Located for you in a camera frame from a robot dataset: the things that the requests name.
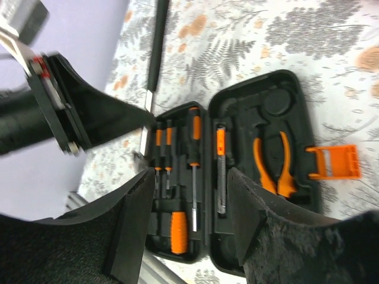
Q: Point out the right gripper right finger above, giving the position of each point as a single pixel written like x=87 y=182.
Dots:
x=279 y=242

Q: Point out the large orange handled screwdriver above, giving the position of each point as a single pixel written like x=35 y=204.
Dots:
x=194 y=137

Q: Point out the black plastic tool case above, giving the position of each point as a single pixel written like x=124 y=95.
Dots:
x=259 y=107

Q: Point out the orange black pliers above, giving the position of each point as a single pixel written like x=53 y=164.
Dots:
x=274 y=166

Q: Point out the orange handled utility knife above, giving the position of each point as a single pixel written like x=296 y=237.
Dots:
x=221 y=170

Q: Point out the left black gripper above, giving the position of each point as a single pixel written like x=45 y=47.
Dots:
x=60 y=104

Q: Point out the black handled hammer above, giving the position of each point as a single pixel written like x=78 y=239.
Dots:
x=162 y=7

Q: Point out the small orange black screwdriver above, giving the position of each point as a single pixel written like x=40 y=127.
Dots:
x=168 y=157

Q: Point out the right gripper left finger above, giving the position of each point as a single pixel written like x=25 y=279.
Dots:
x=100 y=242

